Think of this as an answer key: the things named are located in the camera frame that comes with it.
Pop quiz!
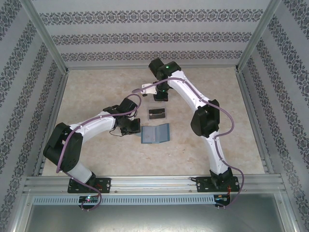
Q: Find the teal leather card holder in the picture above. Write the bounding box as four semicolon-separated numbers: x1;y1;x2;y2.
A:
140;123;170;145

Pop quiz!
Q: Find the small circuit board green light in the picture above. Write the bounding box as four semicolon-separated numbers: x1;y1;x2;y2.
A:
79;196;100;203

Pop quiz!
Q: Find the grey metal panel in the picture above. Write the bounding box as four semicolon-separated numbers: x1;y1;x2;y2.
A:
14;204;296;232

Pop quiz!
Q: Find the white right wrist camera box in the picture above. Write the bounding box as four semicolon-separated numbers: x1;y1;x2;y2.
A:
141;83;157;95

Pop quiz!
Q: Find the aluminium frame rail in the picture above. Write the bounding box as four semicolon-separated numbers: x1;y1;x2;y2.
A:
236;71;275;174
32;71;70;177
65;64;239;71

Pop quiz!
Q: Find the wide aluminium base rail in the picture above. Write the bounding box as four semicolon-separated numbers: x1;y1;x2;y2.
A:
23;175;285;194

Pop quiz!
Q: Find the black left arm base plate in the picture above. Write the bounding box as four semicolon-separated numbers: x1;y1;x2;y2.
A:
68;177;112;194

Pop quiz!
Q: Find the grey slotted cable duct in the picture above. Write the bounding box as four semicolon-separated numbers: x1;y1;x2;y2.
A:
32;195;216;205

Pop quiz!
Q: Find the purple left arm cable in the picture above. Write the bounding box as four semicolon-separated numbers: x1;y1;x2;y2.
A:
56;93;143;210

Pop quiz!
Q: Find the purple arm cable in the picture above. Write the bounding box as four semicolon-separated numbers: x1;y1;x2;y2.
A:
56;93;143;210
132;77;246;211

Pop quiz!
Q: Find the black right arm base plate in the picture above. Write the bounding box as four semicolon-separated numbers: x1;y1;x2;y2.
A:
195;176;241;193

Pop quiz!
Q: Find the aluminium frame post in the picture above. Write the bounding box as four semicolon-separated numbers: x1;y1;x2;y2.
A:
21;0;70;74
9;189;33;232
235;0;283;73
276;189;301;232

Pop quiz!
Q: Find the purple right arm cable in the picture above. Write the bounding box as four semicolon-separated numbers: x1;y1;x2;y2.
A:
132;77;246;211

